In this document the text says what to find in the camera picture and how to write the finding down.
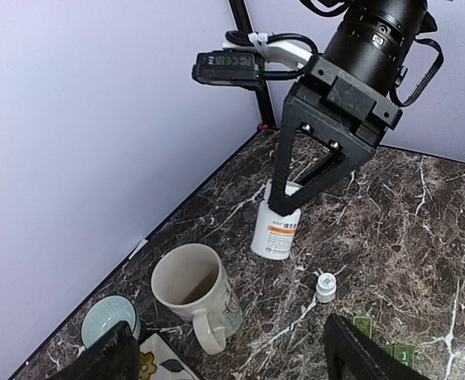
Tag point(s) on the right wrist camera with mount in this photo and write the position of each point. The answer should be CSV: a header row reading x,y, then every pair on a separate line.
x,y
281,57

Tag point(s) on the small white pill bottle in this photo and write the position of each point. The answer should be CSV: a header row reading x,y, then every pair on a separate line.
x,y
326,287

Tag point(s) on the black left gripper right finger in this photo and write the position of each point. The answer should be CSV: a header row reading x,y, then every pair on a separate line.
x,y
347,348

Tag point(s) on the floral square ceramic plate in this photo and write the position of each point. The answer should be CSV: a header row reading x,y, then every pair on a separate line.
x,y
159,360

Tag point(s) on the celadon ceramic bowl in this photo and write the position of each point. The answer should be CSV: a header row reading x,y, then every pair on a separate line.
x,y
104,314

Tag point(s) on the beige printed ceramic mug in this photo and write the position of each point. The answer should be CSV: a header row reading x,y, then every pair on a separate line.
x,y
192,282

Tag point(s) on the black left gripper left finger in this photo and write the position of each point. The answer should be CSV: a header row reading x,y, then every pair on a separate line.
x,y
115,355

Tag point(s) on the green weekly pill organizer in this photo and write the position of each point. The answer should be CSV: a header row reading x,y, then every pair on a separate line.
x,y
404,353

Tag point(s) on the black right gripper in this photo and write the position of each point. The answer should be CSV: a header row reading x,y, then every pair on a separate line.
x,y
343,114

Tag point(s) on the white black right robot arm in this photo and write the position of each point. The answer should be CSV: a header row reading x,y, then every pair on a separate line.
x,y
373,40

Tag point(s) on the black right frame post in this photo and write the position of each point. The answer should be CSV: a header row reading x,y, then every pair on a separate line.
x,y
265,107

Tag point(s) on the white pill bottle orange label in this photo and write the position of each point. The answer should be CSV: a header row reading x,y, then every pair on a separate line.
x,y
273,234

